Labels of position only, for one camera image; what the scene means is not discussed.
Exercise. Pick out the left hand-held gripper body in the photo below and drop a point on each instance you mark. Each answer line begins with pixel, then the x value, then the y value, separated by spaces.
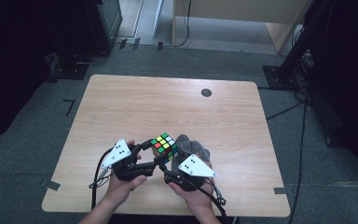
pixel 119 154

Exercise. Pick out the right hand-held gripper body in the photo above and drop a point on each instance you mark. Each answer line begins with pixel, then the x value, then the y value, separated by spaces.
pixel 195 168

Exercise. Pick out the multicoloured puzzle cube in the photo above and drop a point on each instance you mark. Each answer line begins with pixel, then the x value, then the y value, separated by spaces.
pixel 165 148

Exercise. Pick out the grey cloth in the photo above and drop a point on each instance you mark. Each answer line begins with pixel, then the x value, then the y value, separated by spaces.
pixel 192 147

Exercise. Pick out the person's right hand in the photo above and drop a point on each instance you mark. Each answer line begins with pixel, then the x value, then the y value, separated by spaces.
pixel 195 199

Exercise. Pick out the person's left hand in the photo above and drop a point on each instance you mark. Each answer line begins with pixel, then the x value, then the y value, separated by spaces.
pixel 122 188

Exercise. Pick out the black angled floor tape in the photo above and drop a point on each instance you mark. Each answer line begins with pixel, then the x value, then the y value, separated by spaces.
pixel 70 107

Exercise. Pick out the grey floor tape piece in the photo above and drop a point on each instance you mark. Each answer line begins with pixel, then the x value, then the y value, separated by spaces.
pixel 280 190
pixel 51 184

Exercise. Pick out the round dark table grommet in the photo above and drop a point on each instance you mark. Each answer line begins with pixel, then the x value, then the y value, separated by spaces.
pixel 206 92

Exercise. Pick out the black stand base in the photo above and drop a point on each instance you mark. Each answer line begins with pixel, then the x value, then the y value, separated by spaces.
pixel 70 70

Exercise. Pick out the dark floor tape strip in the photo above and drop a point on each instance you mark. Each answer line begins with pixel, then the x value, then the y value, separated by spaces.
pixel 160 46
pixel 136 43
pixel 122 43

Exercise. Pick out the black cabinet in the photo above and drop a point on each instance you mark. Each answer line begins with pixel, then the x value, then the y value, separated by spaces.
pixel 104 25

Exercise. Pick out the dark curtain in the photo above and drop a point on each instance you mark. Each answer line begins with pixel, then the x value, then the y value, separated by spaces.
pixel 348 77
pixel 18 62

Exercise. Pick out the black metal stand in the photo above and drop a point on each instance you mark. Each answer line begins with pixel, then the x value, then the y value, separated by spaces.
pixel 289 62

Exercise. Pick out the beige wooden desk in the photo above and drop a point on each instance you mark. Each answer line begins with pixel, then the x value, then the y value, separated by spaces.
pixel 230 18

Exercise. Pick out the white post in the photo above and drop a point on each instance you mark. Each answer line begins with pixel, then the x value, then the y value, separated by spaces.
pixel 157 18

